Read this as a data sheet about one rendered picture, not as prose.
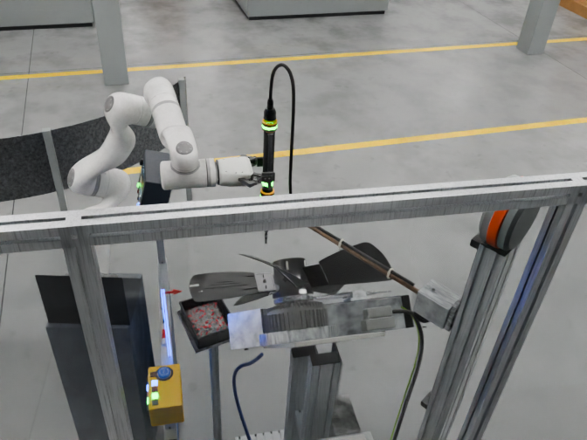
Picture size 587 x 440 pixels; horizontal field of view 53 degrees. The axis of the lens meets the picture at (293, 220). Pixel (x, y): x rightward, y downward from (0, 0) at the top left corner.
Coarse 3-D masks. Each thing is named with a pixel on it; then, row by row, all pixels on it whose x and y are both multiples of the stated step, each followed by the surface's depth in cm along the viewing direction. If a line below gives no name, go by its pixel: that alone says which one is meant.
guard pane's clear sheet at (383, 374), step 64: (0, 256) 88; (64, 256) 91; (128, 256) 93; (192, 256) 96; (256, 256) 99; (320, 256) 102; (384, 256) 105; (448, 256) 109; (512, 256) 112; (576, 256) 116; (0, 320) 96; (64, 320) 99; (128, 320) 102; (192, 320) 105; (256, 320) 109; (320, 320) 112; (384, 320) 116; (448, 320) 120; (576, 320) 130; (0, 384) 105; (64, 384) 108; (128, 384) 112; (192, 384) 116; (256, 384) 120; (320, 384) 125; (384, 384) 130; (448, 384) 135; (512, 384) 141; (576, 384) 147
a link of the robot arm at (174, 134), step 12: (156, 108) 180; (168, 108) 179; (180, 108) 184; (156, 120) 179; (168, 120) 176; (180, 120) 178; (168, 132) 165; (180, 132) 165; (168, 144) 163; (180, 144) 162; (192, 144) 163; (180, 156) 160; (192, 156) 161; (180, 168) 163; (192, 168) 164
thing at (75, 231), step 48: (336, 192) 96; (384, 192) 97; (432, 192) 98; (480, 192) 99; (528, 192) 100; (576, 192) 103; (0, 240) 85; (48, 240) 86; (96, 240) 88; (144, 240) 90; (96, 288) 94; (528, 288) 118; (96, 336) 101; (96, 384) 108; (480, 432) 149
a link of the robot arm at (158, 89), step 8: (152, 80) 186; (160, 80) 186; (168, 80) 188; (144, 88) 188; (152, 88) 184; (160, 88) 184; (168, 88) 185; (144, 96) 189; (152, 96) 183; (160, 96) 182; (168, 96) 182; (152, 104) 182; (152, 120) 201
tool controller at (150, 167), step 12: (144, 156) 252; (156, 156) 253; (168, 156) 256; (144, 168) 245; (156, 168) 245; (144, 180) 238; (156, 180) 239; (144, 192) 239; (156, 192) 240; (168, 192) 241; (144, 204) 242
